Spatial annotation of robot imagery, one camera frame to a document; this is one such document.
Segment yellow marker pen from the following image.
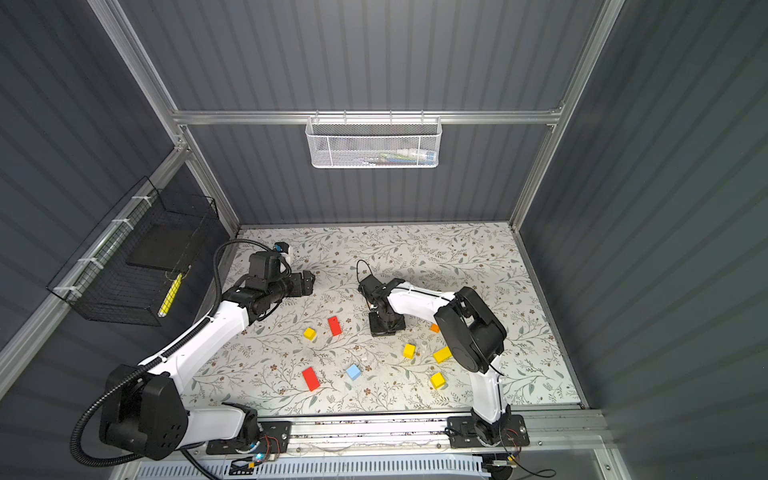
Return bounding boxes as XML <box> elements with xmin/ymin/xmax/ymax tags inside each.
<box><xmin>157</xmin><ymin>273</ymin><xmax>184</xmax><ymax>318</ymax></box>

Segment black wire basket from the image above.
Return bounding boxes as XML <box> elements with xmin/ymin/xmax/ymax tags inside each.
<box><xmin>47</xmin><ymin>182</ymin><xmax>220</xmax><ymax>327</ymax></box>

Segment pens in white basket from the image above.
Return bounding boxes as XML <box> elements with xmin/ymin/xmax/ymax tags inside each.
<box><xmin>357</xmin><ymin>148</ymin><xmax>438</xmax><ymax>167</ymax></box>

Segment aluminium mounting rail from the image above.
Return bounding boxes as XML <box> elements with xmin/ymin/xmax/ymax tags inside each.
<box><xmin>125</xmin><ymin>409</ymin><xmax>607</xmax><ymax>457</ymax></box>

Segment white wire mesh basket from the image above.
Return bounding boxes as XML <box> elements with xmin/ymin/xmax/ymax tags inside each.
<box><xmin>305</xmin><ymin>115</ymin><xmax>443</xmax><ymax>169</ymax></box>

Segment light blue cube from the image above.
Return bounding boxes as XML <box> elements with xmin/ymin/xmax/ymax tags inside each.
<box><xmin>346</xmin><ymin>365</ymin><xmax>361</xmax><ymax>380</ymax></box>

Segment black flat pad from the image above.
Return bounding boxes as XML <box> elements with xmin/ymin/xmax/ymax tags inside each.
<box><xmin>126</xmin><ymin>224</ymin><xmax>201</xmax><ymax>272</ymax></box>

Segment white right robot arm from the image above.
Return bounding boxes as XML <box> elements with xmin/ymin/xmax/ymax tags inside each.
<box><xmin>358</xmin><ymin>275</ymin><xmax>530</xmax><ymax>448</ymax></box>

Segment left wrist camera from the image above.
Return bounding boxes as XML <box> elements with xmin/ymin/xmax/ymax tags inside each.
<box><xmin>248</xmin><ymin>242</ymin><xmax>292</xmax><ymax>282</ymax></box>

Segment yellow rectangular block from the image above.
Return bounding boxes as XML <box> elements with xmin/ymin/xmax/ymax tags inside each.
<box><xmin>432</xmin><ymin>346</ymin><xmax>452</xmax><ymax>364</ymax></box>

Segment black corrugated cable conduit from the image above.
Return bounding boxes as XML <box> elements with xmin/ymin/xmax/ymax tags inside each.
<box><xmin>69</xmin><ymin>238</ymin><xmax>277</xmax><ymax>480</ymax></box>

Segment white perforated vent panel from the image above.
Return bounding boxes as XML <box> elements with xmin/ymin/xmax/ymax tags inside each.
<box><xmin>131</xmin><ymin>454</ymin><xmax>493</xmax><ymax>480</ymax></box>

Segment small yellow cube middle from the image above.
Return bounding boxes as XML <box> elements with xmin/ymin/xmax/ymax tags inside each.
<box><xmin>403</xmin><ymin>344</ymin><xmax>416</xmax><ymax>360</ymax></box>

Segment red block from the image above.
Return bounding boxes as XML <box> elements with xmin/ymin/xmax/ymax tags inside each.
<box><xmin>302</xmin><ymin>367</ymin><xmax>320</xmax><ymax>392</ymax></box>
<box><xmin>328</xmin><ymin>316</ymin><xmax>342</xmax><ymax>337</ymax></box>

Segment yellow cube lower right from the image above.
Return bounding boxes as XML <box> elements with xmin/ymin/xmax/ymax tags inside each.
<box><xmin>429</xmin><ymin>372</ymin><xmax>446</xmax><ymax>390</ymax></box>

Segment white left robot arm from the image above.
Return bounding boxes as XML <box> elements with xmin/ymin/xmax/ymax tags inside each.
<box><xmin>99</xmin><ymin>270</ymin><xmax>315</xmax><ymax>460</ymax></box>

